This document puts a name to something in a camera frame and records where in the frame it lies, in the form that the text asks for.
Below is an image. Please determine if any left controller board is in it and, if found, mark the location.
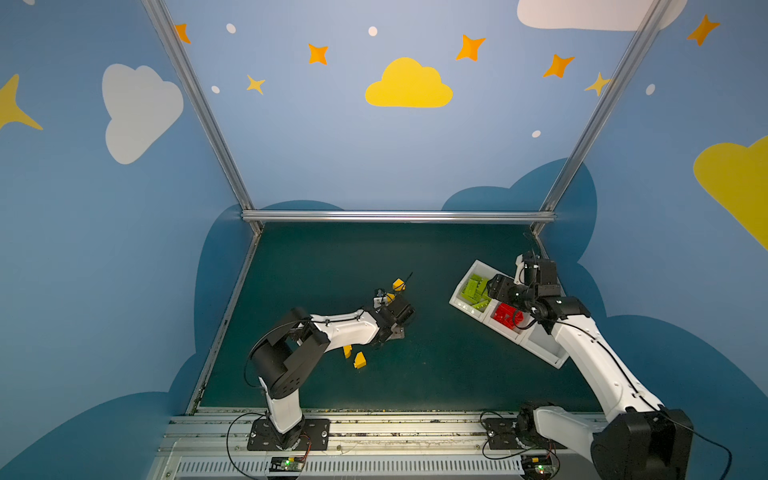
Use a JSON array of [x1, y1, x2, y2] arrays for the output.
[[269, 457, 305, 474]]

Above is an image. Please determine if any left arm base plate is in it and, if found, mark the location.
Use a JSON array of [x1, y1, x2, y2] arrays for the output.
[[246, 419, 330, 451]]

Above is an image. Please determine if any white three-compartment bin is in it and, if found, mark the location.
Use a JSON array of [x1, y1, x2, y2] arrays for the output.
[[449, 260, 569, 369]]

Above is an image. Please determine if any aluminium frame left post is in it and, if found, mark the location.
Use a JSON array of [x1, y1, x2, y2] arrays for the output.
[[142, 0, 254, 213]]

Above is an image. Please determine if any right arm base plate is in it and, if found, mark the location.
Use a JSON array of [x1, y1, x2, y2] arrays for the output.
[[480, 417, 536, 451]]

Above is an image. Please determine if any controller board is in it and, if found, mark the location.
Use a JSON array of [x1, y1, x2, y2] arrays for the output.
[[269, 457, 305, 474], [520, 455, 556, 480]]

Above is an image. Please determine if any aluminium frame post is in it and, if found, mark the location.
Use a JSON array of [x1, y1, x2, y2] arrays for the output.
[[531, 0, 673, 239], [142, 0, 254, 213]]

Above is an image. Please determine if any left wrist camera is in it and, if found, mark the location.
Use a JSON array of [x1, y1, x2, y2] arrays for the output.
[[373, 289, 389, 308]]

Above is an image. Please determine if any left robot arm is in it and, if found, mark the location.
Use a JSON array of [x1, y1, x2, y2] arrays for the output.
[[247, 293, 415, 440]]

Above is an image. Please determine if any aluminium frame rear bar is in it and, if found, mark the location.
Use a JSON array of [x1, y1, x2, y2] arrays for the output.
[[241, 210, 555, 224]]

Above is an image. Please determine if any right controller board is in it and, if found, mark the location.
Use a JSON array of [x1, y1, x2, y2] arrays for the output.
[[520, 455, 556, 480]]

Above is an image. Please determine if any aluminium frame right post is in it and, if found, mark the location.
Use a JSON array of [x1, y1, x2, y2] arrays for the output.
[[531, 0, 673, 239]]

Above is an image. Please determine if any yellow slope brick front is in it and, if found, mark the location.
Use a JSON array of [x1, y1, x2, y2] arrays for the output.
[[353, 352, 367, 369]]

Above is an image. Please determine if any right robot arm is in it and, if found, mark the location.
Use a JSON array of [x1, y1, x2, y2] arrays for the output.
[[488, 274, 693, 479]]

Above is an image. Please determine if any front aluminium rail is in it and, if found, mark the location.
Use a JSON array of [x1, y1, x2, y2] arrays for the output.
[[148, 409, 606, 479]]

